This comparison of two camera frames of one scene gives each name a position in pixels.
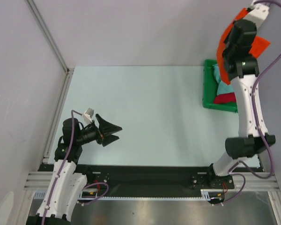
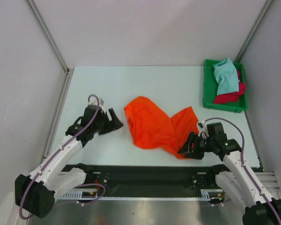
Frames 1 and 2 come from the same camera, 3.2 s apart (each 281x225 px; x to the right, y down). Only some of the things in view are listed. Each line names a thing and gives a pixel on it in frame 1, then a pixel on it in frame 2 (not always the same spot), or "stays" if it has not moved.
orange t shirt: [258, 46] → [151, 128]
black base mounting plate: [150, 177] stays
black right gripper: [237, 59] → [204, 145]
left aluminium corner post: [46, 33] stays
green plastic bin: [210, 88] stays
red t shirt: [227, 97] stays
